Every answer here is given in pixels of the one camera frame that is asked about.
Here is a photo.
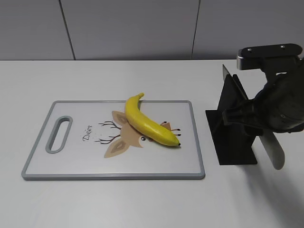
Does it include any black knife stand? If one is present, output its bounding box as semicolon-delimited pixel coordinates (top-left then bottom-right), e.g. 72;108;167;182
205;74;257;165

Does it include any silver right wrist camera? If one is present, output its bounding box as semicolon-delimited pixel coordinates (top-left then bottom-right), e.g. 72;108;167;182
237;43;303;70

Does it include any white grey-rimmed cutting board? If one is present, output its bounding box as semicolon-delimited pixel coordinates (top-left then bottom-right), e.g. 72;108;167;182
21;100;205;181

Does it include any white-handled kitchen knife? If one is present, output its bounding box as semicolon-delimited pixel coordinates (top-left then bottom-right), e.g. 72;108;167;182
223;65;285;170

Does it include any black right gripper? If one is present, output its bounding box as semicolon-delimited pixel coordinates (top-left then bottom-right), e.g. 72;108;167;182
222;60;304;135

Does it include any yellow plastic banana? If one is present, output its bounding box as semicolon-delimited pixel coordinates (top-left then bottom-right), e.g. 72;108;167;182
125;93;180;146

